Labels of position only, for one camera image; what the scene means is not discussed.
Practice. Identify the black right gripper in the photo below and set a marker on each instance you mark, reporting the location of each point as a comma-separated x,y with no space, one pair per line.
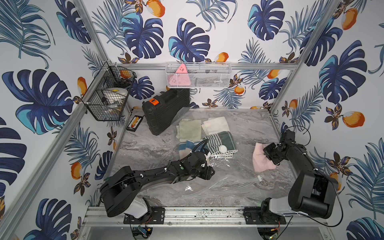
266,151

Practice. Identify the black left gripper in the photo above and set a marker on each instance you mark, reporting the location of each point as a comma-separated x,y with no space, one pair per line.
205,169

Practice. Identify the pink towel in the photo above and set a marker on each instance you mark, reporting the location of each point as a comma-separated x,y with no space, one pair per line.
260,161

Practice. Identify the cream and teal towel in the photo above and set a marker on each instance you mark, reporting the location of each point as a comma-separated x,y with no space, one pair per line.
186,148

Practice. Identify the green striped towel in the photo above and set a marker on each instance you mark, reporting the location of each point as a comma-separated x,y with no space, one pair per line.
223,138

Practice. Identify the clear plastic vacuum bag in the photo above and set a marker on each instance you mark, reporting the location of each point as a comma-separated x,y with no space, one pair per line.
236,182

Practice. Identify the white towel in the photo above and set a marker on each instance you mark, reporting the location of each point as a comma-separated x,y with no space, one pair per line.
215,126

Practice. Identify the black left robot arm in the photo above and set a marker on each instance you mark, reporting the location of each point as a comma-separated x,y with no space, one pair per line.
119,192

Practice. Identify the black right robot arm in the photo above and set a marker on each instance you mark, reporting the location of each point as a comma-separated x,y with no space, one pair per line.
313,194

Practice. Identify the white round bag valve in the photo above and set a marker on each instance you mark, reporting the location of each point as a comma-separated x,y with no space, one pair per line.
223,149

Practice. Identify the black plastic tool case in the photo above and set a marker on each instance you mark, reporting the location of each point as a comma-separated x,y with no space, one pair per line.
161,109

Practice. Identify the small black orange box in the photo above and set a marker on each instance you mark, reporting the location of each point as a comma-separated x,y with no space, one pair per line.
134,123

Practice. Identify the pink triangle object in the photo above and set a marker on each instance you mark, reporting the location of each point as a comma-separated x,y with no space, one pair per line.
180,78

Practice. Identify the clear wall-mounted tray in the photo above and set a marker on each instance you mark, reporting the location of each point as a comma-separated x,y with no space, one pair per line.
205,75

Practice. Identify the aluminium front rail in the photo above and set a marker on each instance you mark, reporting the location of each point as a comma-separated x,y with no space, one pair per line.
196,217

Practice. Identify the black wire basket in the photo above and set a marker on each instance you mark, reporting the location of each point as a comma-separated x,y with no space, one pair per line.
109,93

